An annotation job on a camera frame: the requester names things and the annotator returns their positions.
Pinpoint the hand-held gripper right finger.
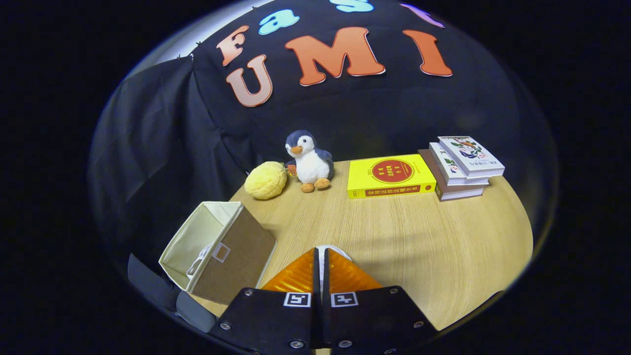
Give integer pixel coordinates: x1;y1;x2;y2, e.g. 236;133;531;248
323;248;439;355

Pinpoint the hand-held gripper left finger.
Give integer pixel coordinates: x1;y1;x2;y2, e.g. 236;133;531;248
207;248;323;355

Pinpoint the white shoe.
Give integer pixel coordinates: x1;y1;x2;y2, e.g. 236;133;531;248
185;243;213;279
315;245;353;296

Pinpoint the brown fabric storage box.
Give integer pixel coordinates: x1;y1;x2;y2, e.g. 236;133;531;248
159;201;278;305

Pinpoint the yellow round plush toy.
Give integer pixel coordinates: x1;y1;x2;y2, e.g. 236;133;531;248
245;161;288;200

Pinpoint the penguin plush toy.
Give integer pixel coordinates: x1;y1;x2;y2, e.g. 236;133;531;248
285;130;335;193

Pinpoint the yellow book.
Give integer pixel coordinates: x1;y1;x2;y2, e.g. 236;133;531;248
347;154;437;199

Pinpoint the brown book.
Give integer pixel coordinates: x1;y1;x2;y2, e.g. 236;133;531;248
418;148;486;202

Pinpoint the white floral print book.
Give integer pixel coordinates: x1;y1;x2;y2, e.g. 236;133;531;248
438;136;505;178

